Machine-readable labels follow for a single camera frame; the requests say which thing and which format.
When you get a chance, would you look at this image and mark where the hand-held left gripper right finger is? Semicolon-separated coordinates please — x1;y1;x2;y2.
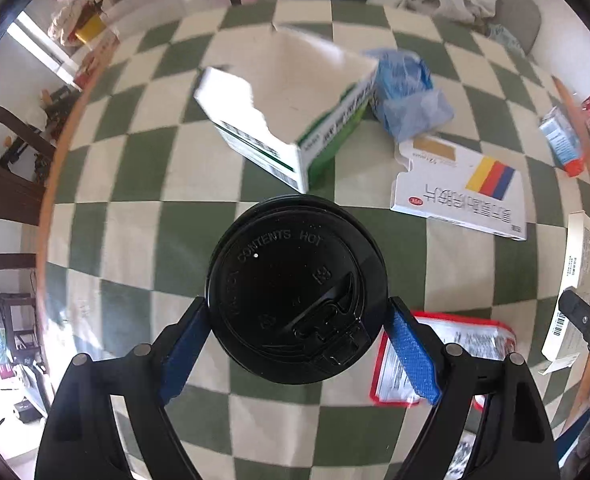
382;296;560;480

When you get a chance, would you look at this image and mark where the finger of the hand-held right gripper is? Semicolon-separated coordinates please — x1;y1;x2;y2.
557;286;590;366

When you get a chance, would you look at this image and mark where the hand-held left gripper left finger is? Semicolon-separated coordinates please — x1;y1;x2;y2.
34;296;211;480

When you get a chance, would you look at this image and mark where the white printed carton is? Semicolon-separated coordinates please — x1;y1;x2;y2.
540;210;590;376

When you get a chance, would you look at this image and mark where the red-bordered white packet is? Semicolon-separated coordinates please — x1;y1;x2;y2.
370;311;518;408

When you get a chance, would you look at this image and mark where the black coffee cup lid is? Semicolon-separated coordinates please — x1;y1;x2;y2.
205;195;390;386

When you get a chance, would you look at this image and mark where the white box with striped label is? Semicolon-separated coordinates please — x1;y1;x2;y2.
389;135;532;242

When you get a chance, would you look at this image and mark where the blue plastic bag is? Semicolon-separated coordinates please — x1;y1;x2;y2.
362;47;456;143

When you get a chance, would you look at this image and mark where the torn green and white box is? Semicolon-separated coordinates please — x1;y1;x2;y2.
193;24;380;195

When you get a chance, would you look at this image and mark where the green checkered tablecloth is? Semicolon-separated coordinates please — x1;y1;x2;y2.
35;0;590;480

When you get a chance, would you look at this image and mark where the small blue and orange box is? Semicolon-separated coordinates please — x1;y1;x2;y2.
539;106;586;177

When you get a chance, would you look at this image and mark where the dark wooden chair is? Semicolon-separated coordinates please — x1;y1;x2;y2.
0;104;58;221

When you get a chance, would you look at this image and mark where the black exercise equipment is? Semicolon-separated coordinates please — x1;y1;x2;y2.
0;130;56;166

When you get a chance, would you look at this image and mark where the yellow bin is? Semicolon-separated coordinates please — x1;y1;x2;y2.
74;12;107;43

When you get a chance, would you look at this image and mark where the white stuffed bag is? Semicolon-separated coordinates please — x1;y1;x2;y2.
48;0;101;46

